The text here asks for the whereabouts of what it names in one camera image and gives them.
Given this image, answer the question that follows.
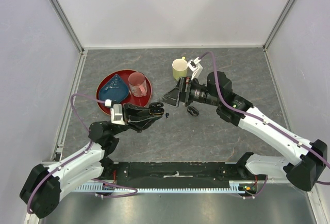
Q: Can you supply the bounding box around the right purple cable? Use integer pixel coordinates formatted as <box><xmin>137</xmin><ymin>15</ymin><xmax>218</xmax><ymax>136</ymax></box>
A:
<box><xmin>198</xmin><ymin>51</ymin><xmax>330</xmax><ymax>185</ymax></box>

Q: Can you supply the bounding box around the yellow ceramic mug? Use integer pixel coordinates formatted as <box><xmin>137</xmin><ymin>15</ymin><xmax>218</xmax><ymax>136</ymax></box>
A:
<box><xmin>172</xmin><ymin>57</ymin><xmax>188</xmax><ymax>81</ymax></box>

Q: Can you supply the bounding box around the black charging case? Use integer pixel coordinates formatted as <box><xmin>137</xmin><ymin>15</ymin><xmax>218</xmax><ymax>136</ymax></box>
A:
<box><xmin>148</xmin><ymin>102</ymin><xmax>164</xmax><ymax>115</ymax></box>
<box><xmin>187</xmin><ymin>106</ymin><xmax>199</xmax><ymax>116</ymax></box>

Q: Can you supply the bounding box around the pink glass mug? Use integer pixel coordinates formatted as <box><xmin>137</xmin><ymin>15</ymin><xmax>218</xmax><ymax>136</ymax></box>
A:
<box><xmin>128</xmin><ymin>72</ymin><xmax>147</xmax><ymax>97</ymax></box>

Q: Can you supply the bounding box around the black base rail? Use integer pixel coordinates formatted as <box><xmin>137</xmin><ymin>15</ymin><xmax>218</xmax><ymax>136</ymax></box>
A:
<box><xmin>112</xmin><ymin>162</ymin><xmax>254</xmax><ymax>189</ymax></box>

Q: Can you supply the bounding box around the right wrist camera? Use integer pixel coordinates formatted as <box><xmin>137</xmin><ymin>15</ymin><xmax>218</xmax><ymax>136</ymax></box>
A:
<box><xmin>187</xmin><ymin>57</ymin><xmax>203</xmax><ymax>80</ymax></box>

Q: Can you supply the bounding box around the blue teardrop plate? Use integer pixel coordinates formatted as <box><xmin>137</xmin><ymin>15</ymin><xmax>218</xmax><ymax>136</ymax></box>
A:
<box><xmin>98</xmin><ymin>74</ymin><xmax>129</xmax><ymax>107</ymax></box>

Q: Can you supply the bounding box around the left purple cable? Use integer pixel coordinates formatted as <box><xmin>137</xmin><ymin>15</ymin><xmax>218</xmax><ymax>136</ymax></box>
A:
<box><xmin>27</xmin><ymin>93</ymin><xmax>111</xmax><ymax>214</ymax></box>

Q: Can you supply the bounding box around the red round tray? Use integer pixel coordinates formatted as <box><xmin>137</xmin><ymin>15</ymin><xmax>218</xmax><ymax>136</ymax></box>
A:
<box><xmin>95</xmin><ymin>70</ymin><xmax>152</xmax><ymax>116</ymax></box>

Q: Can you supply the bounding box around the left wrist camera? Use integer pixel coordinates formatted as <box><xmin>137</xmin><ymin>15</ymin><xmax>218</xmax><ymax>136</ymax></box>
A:
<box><xmin>110</xmin><ymin>104</ymin><xmax>125</xmax><ymax>125</ymax></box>

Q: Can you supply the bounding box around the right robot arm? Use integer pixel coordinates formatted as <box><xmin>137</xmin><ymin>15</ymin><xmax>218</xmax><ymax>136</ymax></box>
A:
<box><xmin>160</xmin><ymin>71</ymin><xmax>329</xmax><ymax>192</ymax></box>

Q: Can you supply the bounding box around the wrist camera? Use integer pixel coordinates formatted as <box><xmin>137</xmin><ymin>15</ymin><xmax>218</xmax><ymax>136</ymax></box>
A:
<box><xmin>187</xmin><ymin>57</ymin><xmax>203</xmax><ymax>80</ymax></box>
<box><xmin>110</xmin><ymin>104</ymin><xmax>125</xmax><ymax>125</ymax></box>

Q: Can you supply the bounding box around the right aluminium frame post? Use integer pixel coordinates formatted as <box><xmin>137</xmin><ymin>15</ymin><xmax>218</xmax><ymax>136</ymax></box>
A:
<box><xmin>262</xmin><ymin>0</ymin><xmax>296</xmax><ymax>52</ymax></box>

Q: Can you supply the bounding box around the purple cable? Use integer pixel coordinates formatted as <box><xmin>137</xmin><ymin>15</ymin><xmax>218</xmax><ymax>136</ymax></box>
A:
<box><xmin>198</xmin><ymin>51</ymin><xmax>330</xmax><ymax>185</ymax></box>
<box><xmin>27</xmin><ymin>93</ymin><xmax>111</xmax><ymax>214</ymax></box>

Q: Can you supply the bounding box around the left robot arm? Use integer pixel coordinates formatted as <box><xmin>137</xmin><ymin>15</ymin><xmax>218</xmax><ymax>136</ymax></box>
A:
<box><xmin>19</xmin><ymin>102</ymin><xmax>164</xmax><ymax>219</ymax></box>

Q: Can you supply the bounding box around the slotted cable duct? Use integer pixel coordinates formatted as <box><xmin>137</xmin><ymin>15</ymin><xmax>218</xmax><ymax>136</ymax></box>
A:
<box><xmin>73</xmin><ymin>181</ymin><xmax>257</xmax><ymax>194</ymax></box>

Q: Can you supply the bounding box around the left aluminium frame post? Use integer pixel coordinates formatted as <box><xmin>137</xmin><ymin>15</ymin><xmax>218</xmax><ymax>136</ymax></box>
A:
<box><xmin>49</xmin><ymin>0</ymin><xmax>85</xmax><ymax>54</ymax></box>

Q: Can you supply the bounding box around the aluminium frame post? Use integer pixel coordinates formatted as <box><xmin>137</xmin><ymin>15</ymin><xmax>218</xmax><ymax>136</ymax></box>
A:
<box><xmin>262</xmin><ymin>0</ymin><xmax>296</xmax><ymax>52</ymax></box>
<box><xmin>49</xmin><ymin>0</ymin><xmax>85</xmax><ymax>54</ymax></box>

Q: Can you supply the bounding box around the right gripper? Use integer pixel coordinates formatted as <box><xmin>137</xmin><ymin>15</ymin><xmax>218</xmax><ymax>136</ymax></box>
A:
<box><xmin>158</xmin><ymin>76</ymin><xmax>221</xmax><ymax>107</ymax></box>

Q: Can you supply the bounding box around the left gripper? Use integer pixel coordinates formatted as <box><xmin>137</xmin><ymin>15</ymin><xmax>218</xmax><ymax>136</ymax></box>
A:
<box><xmin>111</xmin><ymin>102</ymin><xmax>162</xmax><ymax>136</ymax></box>

